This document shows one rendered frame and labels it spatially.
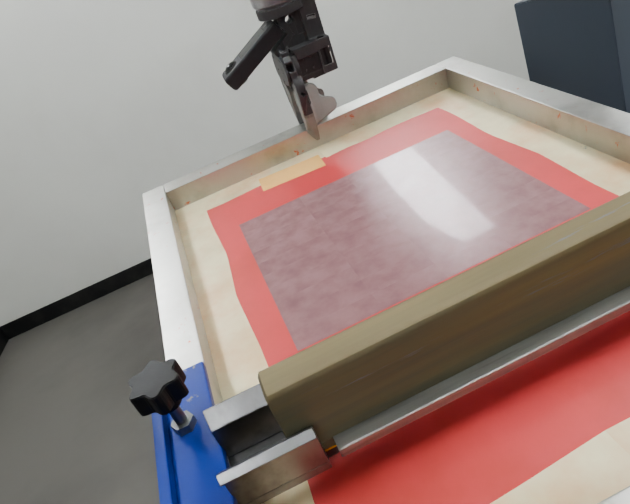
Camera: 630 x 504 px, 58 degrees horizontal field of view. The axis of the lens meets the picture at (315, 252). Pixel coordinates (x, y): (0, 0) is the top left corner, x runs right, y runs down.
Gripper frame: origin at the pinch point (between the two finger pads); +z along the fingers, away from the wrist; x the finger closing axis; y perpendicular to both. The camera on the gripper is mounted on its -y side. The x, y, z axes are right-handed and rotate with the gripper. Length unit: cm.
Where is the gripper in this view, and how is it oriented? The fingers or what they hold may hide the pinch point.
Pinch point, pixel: (307, 130)
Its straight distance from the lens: 96.8
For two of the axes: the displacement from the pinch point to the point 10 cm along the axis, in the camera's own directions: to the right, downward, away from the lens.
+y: 9.0, -4.2, 1.0
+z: 3.1, 7.8, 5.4
